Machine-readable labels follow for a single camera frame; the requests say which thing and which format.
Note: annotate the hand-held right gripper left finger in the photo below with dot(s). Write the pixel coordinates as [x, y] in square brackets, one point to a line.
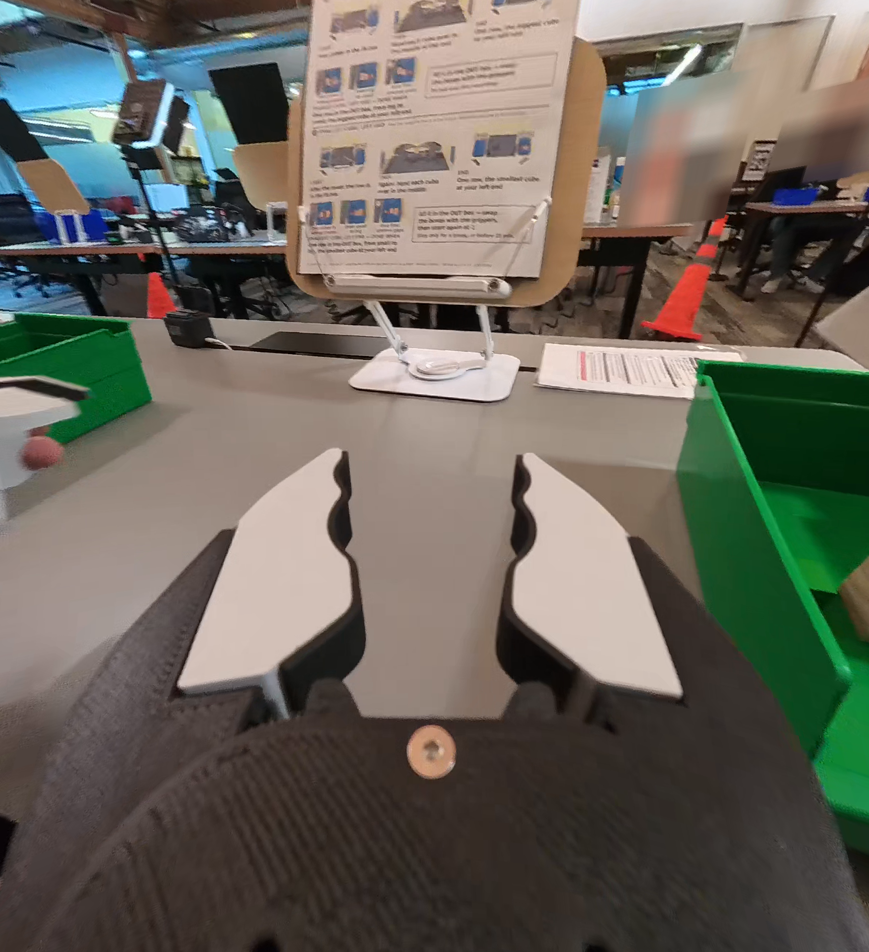
[271, 587]

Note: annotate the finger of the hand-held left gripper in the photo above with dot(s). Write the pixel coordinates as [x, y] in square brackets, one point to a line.
[10, 413]

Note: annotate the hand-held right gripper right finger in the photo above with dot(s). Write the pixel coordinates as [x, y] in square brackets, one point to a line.
[590, 587]

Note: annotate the green plastic bin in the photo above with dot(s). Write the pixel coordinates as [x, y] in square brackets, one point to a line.
[92, 364]
[746, 535]

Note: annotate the wood-edged desk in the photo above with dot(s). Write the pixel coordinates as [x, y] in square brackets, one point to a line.
[813, 208]
[107, 249]
[627, 232]

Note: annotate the grey desk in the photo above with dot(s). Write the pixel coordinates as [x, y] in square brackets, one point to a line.
[419, 416]

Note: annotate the black desk strip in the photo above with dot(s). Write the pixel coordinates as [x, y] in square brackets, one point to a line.
[308, 343]

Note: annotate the person's left hand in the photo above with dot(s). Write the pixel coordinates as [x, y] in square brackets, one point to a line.
[42, 452]

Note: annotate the orange traffic cone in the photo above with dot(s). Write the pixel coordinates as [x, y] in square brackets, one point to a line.
[159, 297]
[683, 297]

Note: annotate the black power adapter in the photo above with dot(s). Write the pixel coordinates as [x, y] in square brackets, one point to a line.
[185, 329]

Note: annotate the laminated paper sheet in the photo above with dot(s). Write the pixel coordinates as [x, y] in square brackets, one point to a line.
[627, 368]

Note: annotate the white document stand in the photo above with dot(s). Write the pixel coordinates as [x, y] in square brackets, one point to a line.
[434, 375]
[51, 186]

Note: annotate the black light panel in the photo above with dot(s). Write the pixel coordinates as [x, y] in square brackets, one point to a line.
[7, 130]
[248, 104]

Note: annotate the grey board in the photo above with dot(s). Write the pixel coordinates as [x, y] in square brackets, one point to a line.
[865, 320]

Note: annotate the instruction sheet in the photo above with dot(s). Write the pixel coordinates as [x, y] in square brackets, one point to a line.
[434, 149]

